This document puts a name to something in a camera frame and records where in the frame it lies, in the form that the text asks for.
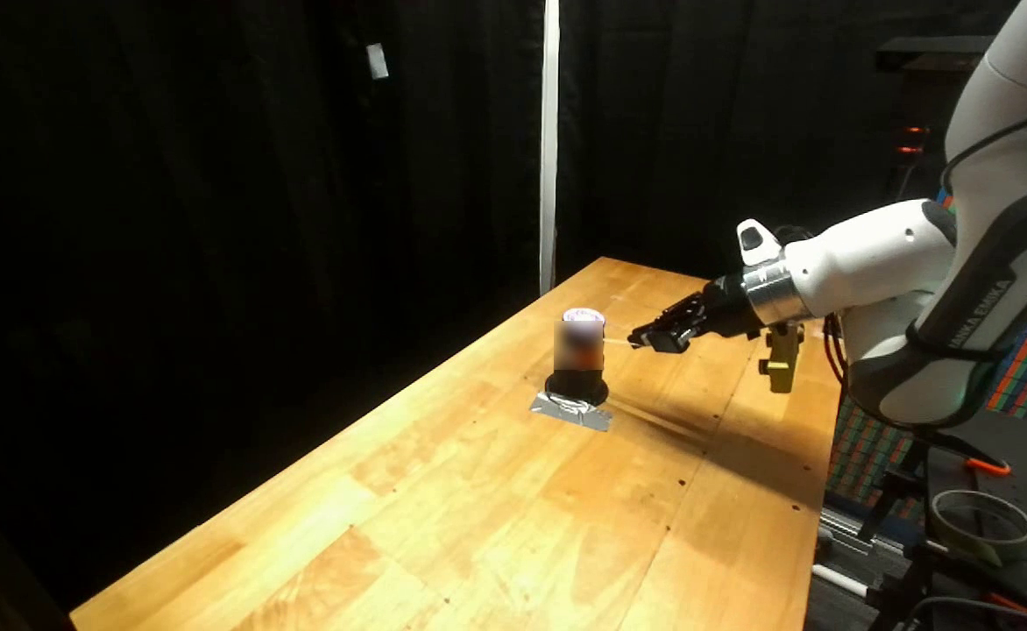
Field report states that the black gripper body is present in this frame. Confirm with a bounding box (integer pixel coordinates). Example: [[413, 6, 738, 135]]
[[681, 275, 767, 343]]

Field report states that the dark red jar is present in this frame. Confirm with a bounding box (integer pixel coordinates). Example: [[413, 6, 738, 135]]
[[552, 307, 608, 378]]

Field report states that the silver tape patch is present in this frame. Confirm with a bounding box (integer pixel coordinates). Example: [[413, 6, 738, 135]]
[[528, 389, 615, 435]]

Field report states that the colourful patterned board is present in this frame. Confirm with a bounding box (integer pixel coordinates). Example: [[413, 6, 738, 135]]
[[823, 275, 1027, 509]]

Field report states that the white vertical pole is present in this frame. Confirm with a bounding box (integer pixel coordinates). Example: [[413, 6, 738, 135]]
[[536, 0, 563, 294]]

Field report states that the orange and black clamp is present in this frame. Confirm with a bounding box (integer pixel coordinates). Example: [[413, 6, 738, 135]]
[[858, 427, 1016, 545], [871, 545, 1027, 631]]

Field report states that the roll of masking tape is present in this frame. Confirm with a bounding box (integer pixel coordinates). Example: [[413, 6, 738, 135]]
[[927, 485, 1027, 572]]

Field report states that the black perforated side table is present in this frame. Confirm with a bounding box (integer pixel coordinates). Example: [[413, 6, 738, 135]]
[[883, 407, 1027, 631]]

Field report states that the black curtain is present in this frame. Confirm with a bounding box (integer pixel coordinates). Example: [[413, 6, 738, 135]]
[[0, 0, 1022, 631]]

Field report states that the aluminium frame rail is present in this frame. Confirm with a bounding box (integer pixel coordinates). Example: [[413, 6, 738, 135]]
[[809, 500, 907, 604]]

